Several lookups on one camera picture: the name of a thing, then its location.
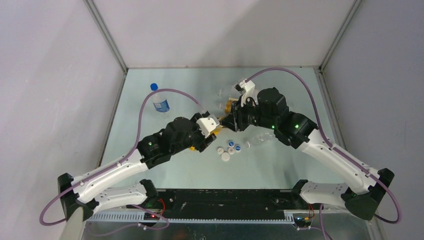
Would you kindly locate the solid blue cap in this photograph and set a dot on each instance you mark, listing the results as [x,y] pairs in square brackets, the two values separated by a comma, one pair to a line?
[154,87]

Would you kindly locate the red gold label bottle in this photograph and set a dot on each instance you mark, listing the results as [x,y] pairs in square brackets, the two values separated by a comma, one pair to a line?
[228,105]

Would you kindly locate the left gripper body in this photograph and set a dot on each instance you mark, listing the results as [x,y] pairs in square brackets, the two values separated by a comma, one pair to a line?
[200,141]

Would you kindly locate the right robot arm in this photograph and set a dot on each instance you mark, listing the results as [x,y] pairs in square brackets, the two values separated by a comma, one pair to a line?
[363,186]

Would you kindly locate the clear bottle lower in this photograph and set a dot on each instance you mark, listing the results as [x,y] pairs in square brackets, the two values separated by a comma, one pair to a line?
[259,139]

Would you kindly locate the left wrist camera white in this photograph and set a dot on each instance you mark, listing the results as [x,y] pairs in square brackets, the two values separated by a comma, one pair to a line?
[207,125]

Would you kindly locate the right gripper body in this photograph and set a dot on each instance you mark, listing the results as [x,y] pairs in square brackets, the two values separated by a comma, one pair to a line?
[247,115]

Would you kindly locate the plain white cap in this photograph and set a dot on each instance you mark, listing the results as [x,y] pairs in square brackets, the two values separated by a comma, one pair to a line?
[225,156]

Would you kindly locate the yellow label bottle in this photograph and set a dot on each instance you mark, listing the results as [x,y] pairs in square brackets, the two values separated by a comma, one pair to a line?
[216,131]

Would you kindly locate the clear bottle far back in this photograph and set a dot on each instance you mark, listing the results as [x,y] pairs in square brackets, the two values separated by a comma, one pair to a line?
[228,91]

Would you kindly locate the white grey printed cap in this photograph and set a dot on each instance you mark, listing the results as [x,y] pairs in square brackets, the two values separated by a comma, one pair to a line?
[231,150]

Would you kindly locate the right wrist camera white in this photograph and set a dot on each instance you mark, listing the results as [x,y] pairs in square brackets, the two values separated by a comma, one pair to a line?
[246,89]

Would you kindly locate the clear bottle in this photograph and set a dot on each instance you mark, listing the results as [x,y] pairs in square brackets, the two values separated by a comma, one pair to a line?
[259,139]
[228,91]

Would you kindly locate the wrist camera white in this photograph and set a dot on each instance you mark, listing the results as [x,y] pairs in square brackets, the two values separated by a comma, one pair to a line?
[207,125]
[246,89]

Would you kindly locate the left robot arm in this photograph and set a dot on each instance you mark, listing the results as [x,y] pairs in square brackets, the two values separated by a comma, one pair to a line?
[94,191]

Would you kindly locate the white cap left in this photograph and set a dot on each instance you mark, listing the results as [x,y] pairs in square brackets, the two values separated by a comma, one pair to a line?
[220,150]

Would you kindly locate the crushed blue label bottle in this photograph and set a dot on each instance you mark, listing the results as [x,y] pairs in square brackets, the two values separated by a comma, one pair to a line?
[160,103]

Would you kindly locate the blue white cap right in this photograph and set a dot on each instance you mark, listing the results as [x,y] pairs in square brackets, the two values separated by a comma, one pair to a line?
[237,148]

